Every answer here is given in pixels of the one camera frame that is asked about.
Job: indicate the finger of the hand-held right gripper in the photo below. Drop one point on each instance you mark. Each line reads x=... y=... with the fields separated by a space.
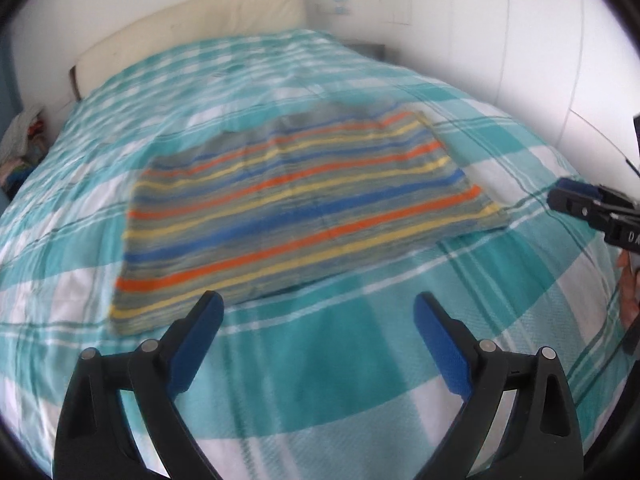
x=575 y=197

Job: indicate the teal plaid bed sheet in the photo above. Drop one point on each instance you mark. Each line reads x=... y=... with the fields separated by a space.
x=325 y=390

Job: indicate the teal curtain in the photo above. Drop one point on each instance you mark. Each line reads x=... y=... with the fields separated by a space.
x=7 y=75

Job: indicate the pile of clothes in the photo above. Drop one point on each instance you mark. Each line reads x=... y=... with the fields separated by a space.
x=22 y=145

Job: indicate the striped knit sweater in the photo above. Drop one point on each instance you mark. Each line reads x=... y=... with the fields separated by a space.
x=310 y=220

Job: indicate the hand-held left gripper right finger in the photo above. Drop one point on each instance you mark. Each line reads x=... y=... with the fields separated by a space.
x=442 y=347

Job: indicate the white wall socket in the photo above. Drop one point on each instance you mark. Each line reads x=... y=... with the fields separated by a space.
x=341 y=4

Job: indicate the white wardrobe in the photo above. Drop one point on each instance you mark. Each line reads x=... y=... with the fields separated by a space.
x=525 y=35

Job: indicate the cream bed headboard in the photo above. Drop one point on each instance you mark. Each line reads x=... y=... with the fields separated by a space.
x=190 y=30

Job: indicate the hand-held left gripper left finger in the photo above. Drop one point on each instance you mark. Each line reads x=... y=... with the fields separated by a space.
x=195 y=347

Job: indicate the person's right hand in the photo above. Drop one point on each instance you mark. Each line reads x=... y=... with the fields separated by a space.
x=629 y=285

